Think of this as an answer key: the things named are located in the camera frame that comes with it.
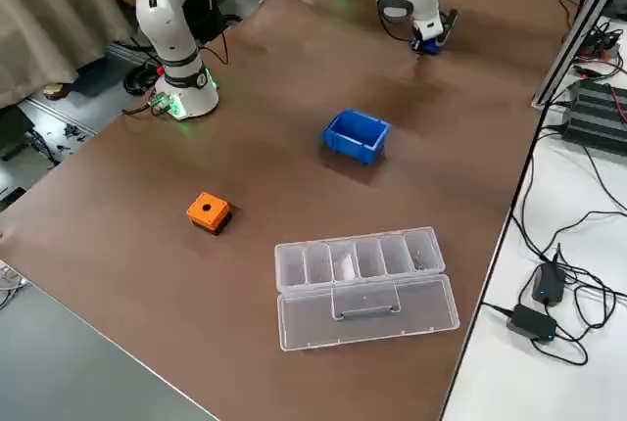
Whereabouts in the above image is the blue storage bin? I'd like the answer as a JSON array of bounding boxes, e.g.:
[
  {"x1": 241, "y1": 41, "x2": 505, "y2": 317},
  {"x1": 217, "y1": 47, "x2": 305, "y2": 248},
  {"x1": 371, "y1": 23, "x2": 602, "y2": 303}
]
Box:
[{"x1": 320, "y1": 108, "x2": 393, "y2": 166}]

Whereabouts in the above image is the orange push-button box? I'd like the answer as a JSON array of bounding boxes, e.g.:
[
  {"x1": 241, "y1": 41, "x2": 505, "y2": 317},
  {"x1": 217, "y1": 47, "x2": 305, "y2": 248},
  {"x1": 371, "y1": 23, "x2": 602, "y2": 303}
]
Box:
[{"x1": 185, "y1": 191, "x2": 232, "y2": 236}]

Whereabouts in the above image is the circuit board with red clips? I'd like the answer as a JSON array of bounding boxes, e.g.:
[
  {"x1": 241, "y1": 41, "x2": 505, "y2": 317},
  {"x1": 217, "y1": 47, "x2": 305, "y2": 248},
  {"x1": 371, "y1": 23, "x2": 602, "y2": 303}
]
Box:
[{"x1": 577, "y1": 28, "x2": 623, "y2": 60}]

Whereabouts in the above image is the black finned power supply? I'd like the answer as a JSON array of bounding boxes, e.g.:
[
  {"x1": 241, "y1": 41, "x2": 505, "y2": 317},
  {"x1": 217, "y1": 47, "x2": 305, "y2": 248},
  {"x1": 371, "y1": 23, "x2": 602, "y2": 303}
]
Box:
[{"x1": 561, "y1": 78, "x2": 627, "y2": 152}]

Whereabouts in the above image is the clear plastic organizer case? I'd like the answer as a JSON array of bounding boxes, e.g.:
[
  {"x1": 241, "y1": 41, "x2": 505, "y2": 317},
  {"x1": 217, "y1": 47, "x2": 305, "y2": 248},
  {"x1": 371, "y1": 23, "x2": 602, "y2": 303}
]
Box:
[{"x1": 273, "y1": 225, "x2": 461, "y2": 353}]

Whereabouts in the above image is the black power adapter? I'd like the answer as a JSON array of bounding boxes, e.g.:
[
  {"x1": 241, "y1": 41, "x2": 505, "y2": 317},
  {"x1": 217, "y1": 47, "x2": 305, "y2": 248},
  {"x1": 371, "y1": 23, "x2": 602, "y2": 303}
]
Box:
[
  {"x1": 531, "y1": 259, "x2": 569, "y2": 306},
  {"x1": 506, "y1": 304, "x2": 559, "y2": 344}
]

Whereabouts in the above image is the beige curtain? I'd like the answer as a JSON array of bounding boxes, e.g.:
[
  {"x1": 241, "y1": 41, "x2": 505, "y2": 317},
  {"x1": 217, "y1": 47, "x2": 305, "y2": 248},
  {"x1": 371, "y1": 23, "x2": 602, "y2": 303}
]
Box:
[{"x1": 0, "y1": 0, "x2": 148, "y2": 110}]

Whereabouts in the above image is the black case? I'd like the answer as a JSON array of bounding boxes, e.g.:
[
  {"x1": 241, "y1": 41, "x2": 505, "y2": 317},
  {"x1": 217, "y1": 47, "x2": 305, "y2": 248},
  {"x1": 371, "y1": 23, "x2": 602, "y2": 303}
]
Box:
[{"x1": 0, "y1": 106, "x2": 33, "y2": 162}]

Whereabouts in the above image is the aluminium frame post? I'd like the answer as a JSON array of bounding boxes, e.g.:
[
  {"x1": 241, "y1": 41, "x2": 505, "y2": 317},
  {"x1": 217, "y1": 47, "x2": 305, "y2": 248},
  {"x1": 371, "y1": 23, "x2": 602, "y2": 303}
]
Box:
[{"x1": 531, "y1": 0, "x2": 622, "y2": 109}]

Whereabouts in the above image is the black adapter cable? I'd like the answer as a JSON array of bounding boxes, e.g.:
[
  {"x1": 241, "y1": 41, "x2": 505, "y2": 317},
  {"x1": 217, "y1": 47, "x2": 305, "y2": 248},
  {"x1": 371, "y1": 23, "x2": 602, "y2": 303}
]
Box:
[{"x1": 516, "y1": 124, "x2": 572, "y2": 265}]

